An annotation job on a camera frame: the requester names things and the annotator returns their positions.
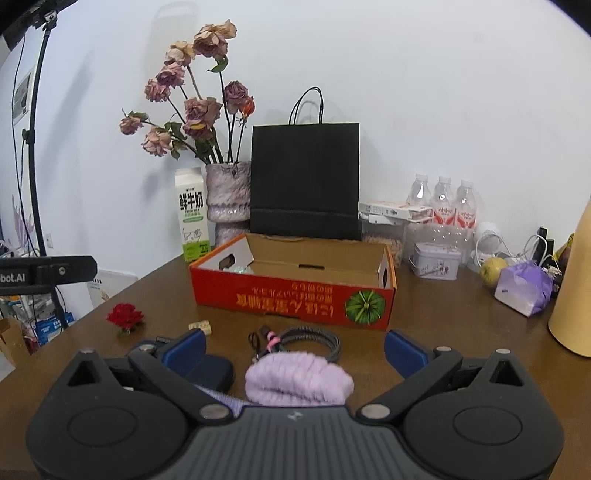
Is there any flat white carton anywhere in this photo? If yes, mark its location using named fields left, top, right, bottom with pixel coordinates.
left=358, top=200, right=433, bottom=222

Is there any brown cardboard carton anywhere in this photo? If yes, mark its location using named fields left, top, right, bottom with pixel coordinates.
left=0, top=316, right=31, bottom=368

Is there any white green milk carton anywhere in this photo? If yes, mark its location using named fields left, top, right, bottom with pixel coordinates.
left=174, top=167, right=212, bottom=263

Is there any pale purple tin box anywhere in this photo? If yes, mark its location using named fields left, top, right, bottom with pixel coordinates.
left=408, top=242, right=463, bottom=281

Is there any dried pink flower bouquet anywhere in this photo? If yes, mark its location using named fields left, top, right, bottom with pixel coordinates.
left=119, top=19, right=256, bottom=165

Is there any white cable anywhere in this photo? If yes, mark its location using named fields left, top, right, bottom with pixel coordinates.
left=505, top=234, right=556, bottom=269

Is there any clear plastic bottle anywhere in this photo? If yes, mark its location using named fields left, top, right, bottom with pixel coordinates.
left=219, top=256, right=254, bottom=276

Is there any red cardboard box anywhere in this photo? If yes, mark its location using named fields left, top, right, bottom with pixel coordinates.
left=189, top=233, right=398, bottom=331

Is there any green apple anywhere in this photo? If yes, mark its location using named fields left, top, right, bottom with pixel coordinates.
left=478, top=257, right=509, bottom=288

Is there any red rose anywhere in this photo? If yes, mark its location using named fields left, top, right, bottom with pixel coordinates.
left=106, top=303, right=145, bottom=334

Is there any blue packet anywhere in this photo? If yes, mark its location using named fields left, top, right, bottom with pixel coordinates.
left=34, top=311, right=75, bottom=348

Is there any purple tissue pack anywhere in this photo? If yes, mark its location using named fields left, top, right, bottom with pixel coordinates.
left=493, top=260, right=554, bottom=318

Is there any white board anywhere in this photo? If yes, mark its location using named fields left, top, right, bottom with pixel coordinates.
left=87, top=268, right=140, bottom=320

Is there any black light stand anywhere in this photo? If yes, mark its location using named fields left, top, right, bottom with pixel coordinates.
left=18, top=9, right=70, bottom=329

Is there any black bottle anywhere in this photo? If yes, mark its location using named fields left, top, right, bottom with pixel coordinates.
left=537, top=226, right=562, bottom=278

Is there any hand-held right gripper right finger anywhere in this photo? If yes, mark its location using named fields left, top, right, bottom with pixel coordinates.
left=355, top=329, right=533, bottom=425

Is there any purple knit hat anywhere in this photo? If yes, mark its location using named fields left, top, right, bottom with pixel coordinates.
left=244, top=351, right=356, bottom=407

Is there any clear seed container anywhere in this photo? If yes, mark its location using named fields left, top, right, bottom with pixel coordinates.
left=361, top=214, right=408, bottom=267

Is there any grey braided cable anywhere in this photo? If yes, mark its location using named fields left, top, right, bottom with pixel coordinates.
left=247, top=325, right=343, bottom=364

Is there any purple textured vase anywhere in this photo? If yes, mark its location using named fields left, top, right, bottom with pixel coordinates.
left=205, top=161, right=253, bottom=248

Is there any wall poster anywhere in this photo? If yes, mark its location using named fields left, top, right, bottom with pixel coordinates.
left=11, top=68, right=37, bottom=124

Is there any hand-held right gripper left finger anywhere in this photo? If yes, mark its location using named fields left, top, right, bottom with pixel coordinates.
left=60, top=329, right=234, bottom=424

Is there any yellow cylinder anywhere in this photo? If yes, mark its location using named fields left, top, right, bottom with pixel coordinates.
left=547, top=198, right=591, bottom=359

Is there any small white fan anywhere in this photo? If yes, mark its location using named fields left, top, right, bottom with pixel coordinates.
left=473, top=221, right=507, bottom=269

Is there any black paper bag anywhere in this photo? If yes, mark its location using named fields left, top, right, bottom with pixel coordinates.
left=249, top=86, right=363, bottom=242

